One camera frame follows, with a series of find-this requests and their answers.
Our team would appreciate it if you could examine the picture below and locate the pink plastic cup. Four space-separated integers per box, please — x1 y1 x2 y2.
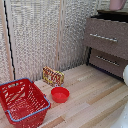
109 0 128 12

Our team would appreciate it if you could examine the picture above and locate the yellow red snack packet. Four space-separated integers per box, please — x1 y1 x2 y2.
41 65 66 88

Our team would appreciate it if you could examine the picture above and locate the red plastic bowl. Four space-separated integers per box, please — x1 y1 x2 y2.
50 86 71 104

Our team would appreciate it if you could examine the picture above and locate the white folding screen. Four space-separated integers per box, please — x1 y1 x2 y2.
0 0 101 84

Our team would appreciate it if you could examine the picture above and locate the brown drawer cabinet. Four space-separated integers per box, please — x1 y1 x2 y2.
83 9 128 81

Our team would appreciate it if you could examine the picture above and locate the red basket with blue rim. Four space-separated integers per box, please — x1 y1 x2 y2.
0 77 52 128

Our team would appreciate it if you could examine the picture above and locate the long silver drawer handle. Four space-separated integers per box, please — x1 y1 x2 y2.
89 32 119 43
95 54 120 67

